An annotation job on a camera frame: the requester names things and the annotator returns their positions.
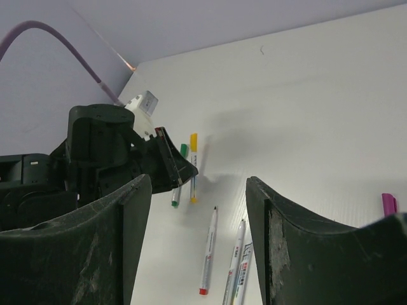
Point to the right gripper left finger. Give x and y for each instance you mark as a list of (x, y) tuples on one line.
[(88, 256)]

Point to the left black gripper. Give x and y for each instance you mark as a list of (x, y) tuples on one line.
[(159, 158)]

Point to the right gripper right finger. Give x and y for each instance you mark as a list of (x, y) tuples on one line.
[(305, 258)]

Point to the green pen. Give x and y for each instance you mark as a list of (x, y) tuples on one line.
[(176, 197)]

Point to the yellow pen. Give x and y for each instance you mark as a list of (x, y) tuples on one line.
[(193, 188)]

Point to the green pen cap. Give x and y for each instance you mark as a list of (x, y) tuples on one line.
[(184, 150)]

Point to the yellow pen cap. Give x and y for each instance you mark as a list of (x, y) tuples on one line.
[(194, 142)]

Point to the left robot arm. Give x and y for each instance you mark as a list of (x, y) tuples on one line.
[(101, 153)]

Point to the blue tipped pen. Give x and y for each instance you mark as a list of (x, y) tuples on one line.
[(243, 271)]

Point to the purple tipped pen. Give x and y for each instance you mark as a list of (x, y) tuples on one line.
[(233, 267)]

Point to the red tipped pen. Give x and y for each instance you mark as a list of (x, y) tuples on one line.
[(209, 254)]

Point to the purple pen cap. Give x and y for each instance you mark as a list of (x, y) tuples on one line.
[(389, 204)]

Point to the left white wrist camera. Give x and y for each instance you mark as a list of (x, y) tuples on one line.
[(143, 106)]

